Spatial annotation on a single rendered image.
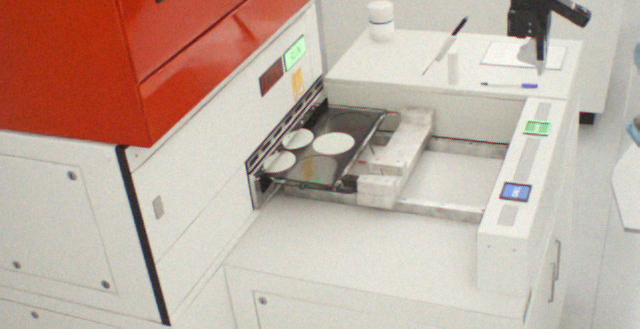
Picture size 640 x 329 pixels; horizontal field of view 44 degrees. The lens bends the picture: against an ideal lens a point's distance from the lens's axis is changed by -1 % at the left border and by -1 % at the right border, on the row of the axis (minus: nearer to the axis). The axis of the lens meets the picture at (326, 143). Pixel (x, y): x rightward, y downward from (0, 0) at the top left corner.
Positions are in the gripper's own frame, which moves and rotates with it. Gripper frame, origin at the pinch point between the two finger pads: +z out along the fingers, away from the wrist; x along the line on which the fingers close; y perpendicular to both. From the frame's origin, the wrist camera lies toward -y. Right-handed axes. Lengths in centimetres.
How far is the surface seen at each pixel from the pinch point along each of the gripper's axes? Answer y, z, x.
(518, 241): -2.3, 15.6, 40.0
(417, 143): 29.2, 22.6, -1.4
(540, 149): -1.3, 14.7, 8.4
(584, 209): -3, 110, -109
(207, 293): 59, 31, 53
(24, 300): 97, 31, 66
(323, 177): 45, 21, 21
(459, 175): 18.4, 28.6, 1.1
